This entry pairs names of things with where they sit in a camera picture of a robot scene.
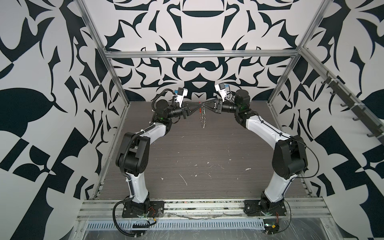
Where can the white slotted cable duct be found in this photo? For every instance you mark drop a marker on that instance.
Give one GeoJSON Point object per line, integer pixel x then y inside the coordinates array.
{"type": "Point", "coordinates": [185, 224]}

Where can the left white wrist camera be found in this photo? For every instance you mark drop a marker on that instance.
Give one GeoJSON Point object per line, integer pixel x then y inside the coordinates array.
{"type": "Point", "coordinates": [180, 94]}

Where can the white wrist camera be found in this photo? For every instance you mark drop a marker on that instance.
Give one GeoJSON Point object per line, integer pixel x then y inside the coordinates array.
{"type": "Point", "coordinates": [223, 90]}
{"type": "Point", "coordinates": [180, 94]}

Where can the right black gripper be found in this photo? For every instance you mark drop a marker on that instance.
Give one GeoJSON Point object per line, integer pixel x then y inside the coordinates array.
{"type": "Point", "coordinates": [218, 110]}

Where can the grey hook rack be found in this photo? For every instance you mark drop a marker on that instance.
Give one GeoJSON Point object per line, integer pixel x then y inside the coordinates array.
{"type": "Point", "coordinates": [360, 110]}

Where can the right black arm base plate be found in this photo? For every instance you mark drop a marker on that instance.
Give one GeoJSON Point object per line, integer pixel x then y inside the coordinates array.
{"type": "Point", "coordinates": [264, 208]}

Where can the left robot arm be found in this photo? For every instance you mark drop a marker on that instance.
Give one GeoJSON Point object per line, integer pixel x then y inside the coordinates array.
{"type": "Point", "coordinates": [134, 151]}

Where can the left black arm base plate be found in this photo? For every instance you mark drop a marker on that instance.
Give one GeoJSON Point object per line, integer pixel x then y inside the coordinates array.
{"type": "Point", "coordinates": [148, 209]}

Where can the right small circuit board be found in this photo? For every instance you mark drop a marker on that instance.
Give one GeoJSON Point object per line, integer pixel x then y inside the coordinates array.
{"type": "Point", "coordinates": [271, 227]}

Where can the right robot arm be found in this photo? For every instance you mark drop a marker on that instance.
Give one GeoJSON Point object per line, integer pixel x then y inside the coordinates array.
{"type": "Point", "coordinates": [289, 157]}

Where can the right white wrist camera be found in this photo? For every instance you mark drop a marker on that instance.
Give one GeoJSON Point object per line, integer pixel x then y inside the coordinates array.
{"type": "Point", "coordinates": [223, 90]}

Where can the aluminium front rail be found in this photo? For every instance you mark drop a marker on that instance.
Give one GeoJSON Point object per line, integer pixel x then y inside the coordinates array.
{"type": "Point", "coordinates": [206, 209]}

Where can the aluminium frame back bar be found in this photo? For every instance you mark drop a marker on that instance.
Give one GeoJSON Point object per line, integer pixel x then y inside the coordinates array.
{"type": "Point", "coordinates": [200, 54]}

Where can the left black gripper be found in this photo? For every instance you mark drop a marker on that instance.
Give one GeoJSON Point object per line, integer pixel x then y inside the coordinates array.
{"type": "Point", "coordinates": [184, 111]}

